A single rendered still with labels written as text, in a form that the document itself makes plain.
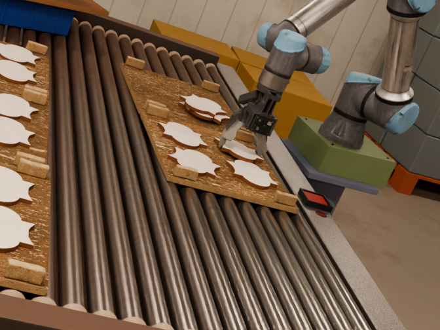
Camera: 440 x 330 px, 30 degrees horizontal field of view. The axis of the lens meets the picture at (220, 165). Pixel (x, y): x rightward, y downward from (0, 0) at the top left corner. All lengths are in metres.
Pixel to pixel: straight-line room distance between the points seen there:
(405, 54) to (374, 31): 4.26
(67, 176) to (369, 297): 0.70
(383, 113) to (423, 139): 3.41
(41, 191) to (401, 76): 1.27
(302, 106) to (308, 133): 2.73
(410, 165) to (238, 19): 1.66
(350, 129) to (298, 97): 2.77
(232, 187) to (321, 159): 0.67
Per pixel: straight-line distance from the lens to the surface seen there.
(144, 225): 1.66
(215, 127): 2.39
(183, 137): 2.16
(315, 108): 5.48
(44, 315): 1.23
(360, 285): 1.85
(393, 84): 2.52
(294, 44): 2.10
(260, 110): 2.13
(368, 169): 2.70
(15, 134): 1.81
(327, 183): 2.69
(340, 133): 2.67
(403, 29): 2.44
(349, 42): 6.67
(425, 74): 6.14
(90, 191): 1.72
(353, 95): 2.64
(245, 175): 2.07
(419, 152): 5.98
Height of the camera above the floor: 1.62
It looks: 19 degrees down
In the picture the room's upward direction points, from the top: 23 degrees clockwise
